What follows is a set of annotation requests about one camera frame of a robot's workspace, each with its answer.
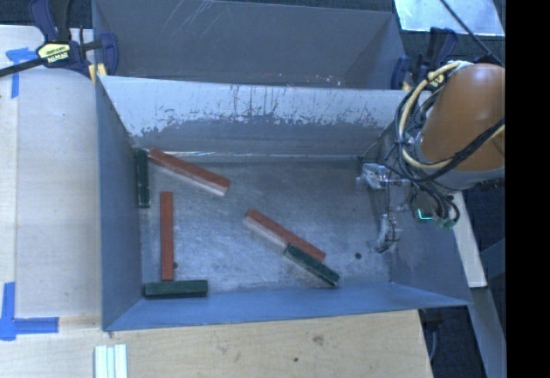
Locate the dark green flat block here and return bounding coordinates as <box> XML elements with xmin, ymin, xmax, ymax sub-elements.
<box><xmin>143</xmin><ymin>279</ymin><xmax>210</xmax><ymax>300</ymax></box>
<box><xmin>135</xmin><ymin>149</ymin><xmax>152</xmax><ymax>209</ymax></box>
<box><xmin>283</xmin><ymin>243</ymin><xmax>341</xmax><ymax>288</ymax></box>

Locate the pale wood board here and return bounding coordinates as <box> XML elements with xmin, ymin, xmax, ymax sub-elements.
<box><xmin>14</xmin><ymin>65</ymin><xmax>105</xmax><ymax>321</ymax></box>

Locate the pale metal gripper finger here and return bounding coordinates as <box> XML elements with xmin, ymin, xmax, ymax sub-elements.
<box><xmin>355</xmin><ymin>162</ymin><xmax>413</xmax><ymax>193</ymax></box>
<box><xmin>371</xmin><ymin>213</ymin><xmax>405</xmax><ymax>255</ymax></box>

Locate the grey metal bin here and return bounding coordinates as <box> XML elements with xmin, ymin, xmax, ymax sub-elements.
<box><xmin>89</xmin><ymin>0</ymin><xmax>474</xmax><ymax>332</ymax></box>

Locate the red-brown flat block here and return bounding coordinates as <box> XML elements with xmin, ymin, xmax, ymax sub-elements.
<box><xmin>243</xmin><ymin>208</ymin><xmax>327</xmax><ymax>263</ymax></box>
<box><xmin>159</xmin><ymin>191</ymin><xmax>175</xmax><ymax>283</ymax></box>
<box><xmin>147</xmin><ymin>148</ymin><xmax>232</xmax><ymax>198</ymax></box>

